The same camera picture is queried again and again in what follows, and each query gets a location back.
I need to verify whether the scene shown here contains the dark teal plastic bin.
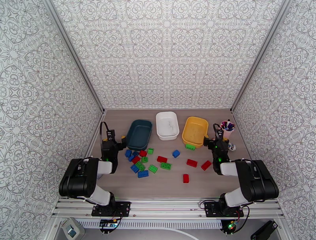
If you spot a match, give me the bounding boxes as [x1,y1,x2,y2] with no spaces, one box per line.
[126,119,153,151]

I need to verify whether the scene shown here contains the white plastic bin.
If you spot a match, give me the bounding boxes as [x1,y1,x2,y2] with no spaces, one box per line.
[156,111,180,141]

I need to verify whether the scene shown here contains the yellow plastic bin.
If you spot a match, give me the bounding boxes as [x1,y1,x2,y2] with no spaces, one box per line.
[182,116,209,149]

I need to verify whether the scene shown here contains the pink pen cup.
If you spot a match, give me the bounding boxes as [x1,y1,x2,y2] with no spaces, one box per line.
[217,120,235,141]

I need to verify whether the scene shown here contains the grey box device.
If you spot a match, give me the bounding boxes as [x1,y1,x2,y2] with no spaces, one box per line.
[60,217,86,240]

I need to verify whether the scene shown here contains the black box device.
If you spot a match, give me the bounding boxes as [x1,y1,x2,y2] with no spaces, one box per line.
[250,220,279,240]

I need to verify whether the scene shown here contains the grey table side rail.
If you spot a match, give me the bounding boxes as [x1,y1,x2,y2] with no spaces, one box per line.
[231,109,270,199]
[73,109,107,188]

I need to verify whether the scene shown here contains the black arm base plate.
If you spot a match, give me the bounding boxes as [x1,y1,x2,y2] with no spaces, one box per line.
[91,201,132,218]
[204,201,245,218]

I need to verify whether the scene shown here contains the red black power wires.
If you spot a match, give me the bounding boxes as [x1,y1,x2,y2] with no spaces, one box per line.
[100,216,124,234]
[220,206,250,235]

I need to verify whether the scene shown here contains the aluminium mounting rail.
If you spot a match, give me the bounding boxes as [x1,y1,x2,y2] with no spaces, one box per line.
[51,197,284,221]

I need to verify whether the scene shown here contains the white slotted cable duct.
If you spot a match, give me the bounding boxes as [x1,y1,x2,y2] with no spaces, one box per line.
[75,220,223,229]

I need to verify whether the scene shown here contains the white hose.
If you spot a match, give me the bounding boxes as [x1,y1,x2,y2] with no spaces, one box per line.
[138,228,199,240]

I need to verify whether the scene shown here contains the aluminium frame post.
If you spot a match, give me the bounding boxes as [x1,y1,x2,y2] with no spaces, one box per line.
[229,0,294,113]
[42,0,105,113]

